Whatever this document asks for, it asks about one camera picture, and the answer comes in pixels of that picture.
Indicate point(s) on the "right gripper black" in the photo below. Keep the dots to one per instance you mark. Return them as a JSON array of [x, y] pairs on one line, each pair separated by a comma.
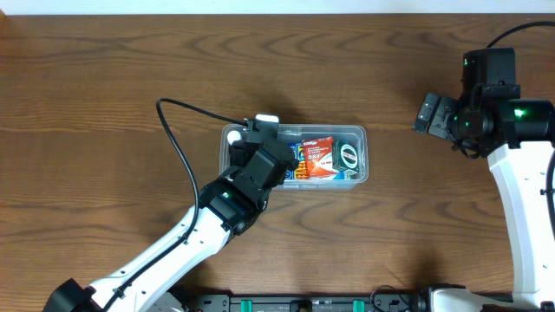
[[436, 118]]

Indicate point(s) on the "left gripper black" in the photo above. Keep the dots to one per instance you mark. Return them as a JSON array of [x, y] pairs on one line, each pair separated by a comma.
[[243, 152]]

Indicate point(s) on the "dark bottle white cap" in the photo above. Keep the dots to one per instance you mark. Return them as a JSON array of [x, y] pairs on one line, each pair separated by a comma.
[[235, 140]]

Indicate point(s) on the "white Panadol box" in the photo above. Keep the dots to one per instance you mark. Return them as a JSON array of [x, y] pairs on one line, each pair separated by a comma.
[[267, 118]]

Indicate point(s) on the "blue Kool Fever box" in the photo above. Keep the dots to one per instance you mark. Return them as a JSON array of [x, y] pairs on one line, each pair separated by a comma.
[[301, 172]]

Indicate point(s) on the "red white packet box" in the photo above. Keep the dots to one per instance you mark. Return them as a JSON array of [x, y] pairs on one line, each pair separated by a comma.
[[318, 155]]

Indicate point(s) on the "green round-logo small box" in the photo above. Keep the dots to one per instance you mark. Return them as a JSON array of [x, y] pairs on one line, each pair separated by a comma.
[[345, 157]]

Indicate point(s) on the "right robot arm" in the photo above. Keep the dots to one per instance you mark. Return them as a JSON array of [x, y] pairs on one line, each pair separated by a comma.
[[516, 136]]

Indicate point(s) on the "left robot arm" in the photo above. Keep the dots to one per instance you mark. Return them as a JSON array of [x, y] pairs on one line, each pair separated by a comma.
[[227, 208]]

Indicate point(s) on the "clear plastic container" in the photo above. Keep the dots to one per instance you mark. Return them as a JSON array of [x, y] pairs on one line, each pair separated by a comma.
[[355, 135]]

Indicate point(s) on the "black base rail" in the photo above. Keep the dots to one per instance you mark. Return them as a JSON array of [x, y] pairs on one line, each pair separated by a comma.
[[383, 300]]

